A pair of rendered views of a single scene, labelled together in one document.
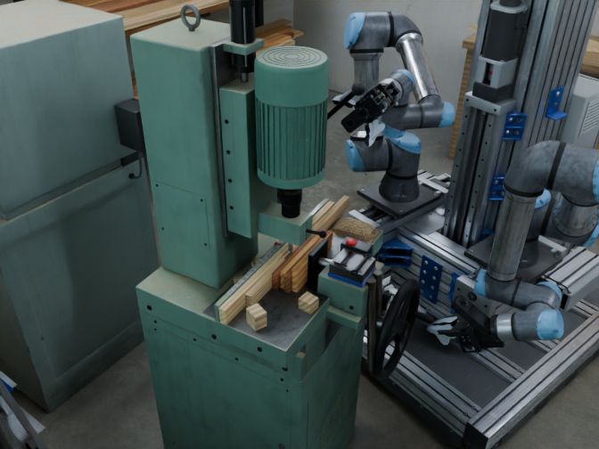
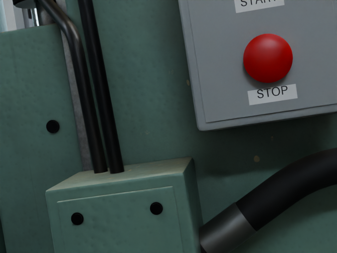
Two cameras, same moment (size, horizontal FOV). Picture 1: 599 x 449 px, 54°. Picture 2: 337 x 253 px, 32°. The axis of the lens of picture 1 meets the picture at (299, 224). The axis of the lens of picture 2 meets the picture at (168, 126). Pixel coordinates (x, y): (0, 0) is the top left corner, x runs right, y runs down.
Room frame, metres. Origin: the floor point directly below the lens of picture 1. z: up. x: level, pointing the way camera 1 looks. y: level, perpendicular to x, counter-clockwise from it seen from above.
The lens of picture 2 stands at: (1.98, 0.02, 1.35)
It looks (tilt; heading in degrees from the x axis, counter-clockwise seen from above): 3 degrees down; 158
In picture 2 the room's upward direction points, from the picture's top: 9 degrees counter-clockwise
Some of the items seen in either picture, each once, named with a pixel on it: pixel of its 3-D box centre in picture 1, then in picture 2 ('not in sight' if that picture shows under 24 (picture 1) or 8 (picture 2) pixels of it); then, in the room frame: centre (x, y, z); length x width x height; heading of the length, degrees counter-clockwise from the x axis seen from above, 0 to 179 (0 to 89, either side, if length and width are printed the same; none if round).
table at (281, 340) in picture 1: (323, 284); not in sight; (1.30, -0.07, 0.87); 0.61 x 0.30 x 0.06; 151
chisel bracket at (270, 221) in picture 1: (284, 224); not in sight; (1.36, 0.04, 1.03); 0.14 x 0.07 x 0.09; 61
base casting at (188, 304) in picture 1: (256, 289); not in sight; (1.41, 0.13, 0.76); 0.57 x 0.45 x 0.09; 61
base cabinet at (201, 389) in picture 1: (258, 378); not in sight; (1.41, 0.13, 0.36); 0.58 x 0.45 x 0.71; 61
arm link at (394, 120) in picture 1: (398, 118); not in sight; (1.67, -0.30, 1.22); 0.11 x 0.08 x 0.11; 100
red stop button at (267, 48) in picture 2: not in sight; (267, 58); (1.66, 0.22, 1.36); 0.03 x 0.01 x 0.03; 61
